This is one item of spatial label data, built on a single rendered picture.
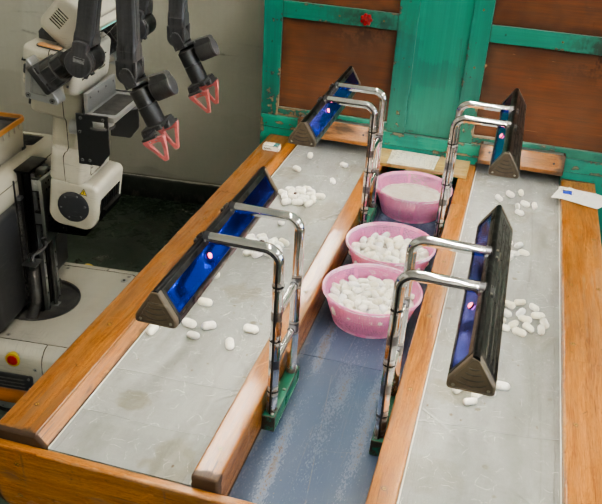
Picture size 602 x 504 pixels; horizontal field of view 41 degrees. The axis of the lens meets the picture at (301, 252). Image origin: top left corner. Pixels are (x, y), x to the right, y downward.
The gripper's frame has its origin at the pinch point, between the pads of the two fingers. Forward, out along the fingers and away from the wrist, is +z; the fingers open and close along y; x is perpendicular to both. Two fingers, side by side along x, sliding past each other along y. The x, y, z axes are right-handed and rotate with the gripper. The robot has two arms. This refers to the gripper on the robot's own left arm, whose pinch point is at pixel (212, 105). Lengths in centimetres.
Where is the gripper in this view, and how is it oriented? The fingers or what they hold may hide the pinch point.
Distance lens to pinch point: 273.3
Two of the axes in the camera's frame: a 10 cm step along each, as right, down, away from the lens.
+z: 3.9, 8.4, 3.7
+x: -9.0, 2.8, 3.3
